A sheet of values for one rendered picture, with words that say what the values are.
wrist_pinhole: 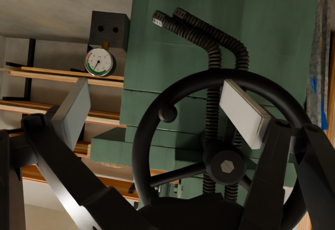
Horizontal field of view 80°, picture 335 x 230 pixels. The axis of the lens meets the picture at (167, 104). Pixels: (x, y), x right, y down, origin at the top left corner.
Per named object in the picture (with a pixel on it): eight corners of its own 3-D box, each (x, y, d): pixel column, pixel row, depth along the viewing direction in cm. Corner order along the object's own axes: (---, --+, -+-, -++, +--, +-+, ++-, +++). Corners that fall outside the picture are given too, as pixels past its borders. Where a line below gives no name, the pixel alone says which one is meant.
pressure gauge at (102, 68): (115, 40, 43) (111, 77, 43) (120, 45, 47) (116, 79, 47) (86, 37, 43) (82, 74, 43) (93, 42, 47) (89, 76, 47)
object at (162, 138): (290, 146, 48) (288, 162, 48) (256, 132, 69) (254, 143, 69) (126, 125, 50) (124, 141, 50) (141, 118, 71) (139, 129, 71)
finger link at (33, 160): (47, 170, 11) (-12, 173, 11) (72, 121, 16) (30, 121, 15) (41, 150, 11) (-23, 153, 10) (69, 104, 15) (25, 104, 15)
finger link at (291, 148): (283, 140, 13) (325, 139, 13) (246, 102, 17) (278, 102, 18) (276, 158, 13) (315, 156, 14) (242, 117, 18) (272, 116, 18)
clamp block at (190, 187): (255, 185, 39) (250, 230, 39) (236, 163, 53) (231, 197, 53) (180, 175, 40) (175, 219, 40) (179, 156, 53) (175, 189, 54)
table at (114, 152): (380, 185, 38) (376, 216, 38) (289, 148, 69) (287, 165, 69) (70, 146, 41) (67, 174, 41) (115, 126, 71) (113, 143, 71)
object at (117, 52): (125, 12, 45) (121, 48, 46) (136, 31, 58) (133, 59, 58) (89, 9, 46) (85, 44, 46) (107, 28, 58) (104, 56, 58)
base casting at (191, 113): (306, 109, 48) (301, 147, 48) (235, 104, 105) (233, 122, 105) (120, 88, 50) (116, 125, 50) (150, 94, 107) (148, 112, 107)
